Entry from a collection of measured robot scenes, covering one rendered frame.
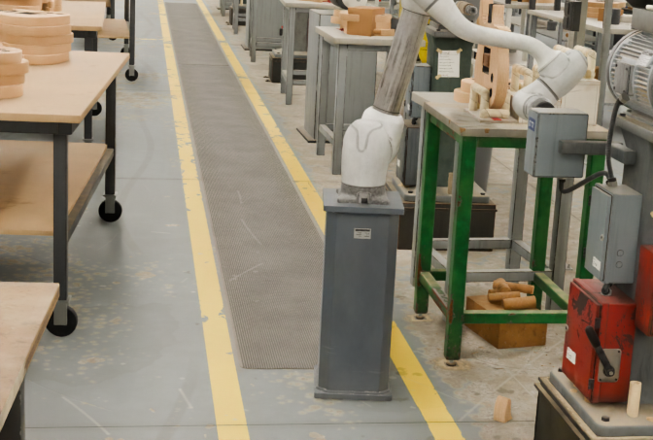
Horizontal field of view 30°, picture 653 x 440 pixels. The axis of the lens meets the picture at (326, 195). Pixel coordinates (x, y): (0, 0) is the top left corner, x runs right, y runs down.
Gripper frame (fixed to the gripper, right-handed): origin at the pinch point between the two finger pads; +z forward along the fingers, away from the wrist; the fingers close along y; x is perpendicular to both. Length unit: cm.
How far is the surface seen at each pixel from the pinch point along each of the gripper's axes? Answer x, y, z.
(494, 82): 1, 0, -78
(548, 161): -9.9, 8.0, 14.1
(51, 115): -17, 162, -91
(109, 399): -107, 139, -38
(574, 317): -55, 0, 26
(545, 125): 1.0, 9.9, 14.1
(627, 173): -10.7, -12.5, 25.4
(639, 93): 13.7, -11.6, 30.5
